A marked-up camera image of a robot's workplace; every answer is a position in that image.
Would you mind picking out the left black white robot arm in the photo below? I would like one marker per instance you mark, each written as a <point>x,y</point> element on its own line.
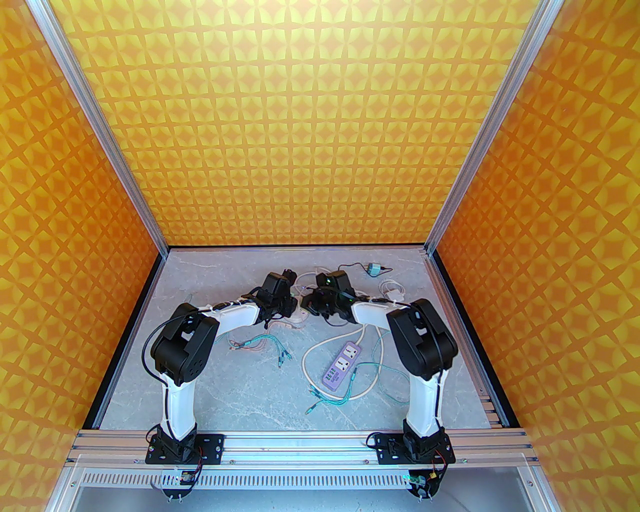
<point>235,316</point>

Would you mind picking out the white charger block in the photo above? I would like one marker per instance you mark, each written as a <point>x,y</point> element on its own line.
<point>396,292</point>

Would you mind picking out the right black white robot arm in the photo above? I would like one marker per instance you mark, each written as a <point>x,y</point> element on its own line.
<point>370,312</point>

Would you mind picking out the grey lower panel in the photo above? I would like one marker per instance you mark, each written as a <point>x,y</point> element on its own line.
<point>300,502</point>

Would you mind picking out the aluminium side rail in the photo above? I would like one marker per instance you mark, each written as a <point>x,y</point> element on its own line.
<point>492,410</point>

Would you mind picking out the aluminium front rail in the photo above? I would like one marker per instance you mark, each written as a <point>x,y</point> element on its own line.
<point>300,445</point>

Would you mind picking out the round white power socket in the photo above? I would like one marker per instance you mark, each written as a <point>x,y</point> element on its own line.
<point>302,315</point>

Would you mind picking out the aluminium corner post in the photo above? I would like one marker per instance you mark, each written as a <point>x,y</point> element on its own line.
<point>489,130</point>
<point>102,130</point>

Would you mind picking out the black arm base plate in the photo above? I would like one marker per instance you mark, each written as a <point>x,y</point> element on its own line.
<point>212,447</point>
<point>387,450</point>

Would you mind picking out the purple power strip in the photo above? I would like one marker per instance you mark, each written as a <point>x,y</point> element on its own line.
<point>332,377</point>
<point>303,364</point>

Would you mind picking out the black table edge trim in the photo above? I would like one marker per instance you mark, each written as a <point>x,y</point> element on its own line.
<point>137,310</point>
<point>463,310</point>
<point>300,247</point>

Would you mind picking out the small controller board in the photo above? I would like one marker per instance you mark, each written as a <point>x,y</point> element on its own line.
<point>182,481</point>
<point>422,482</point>

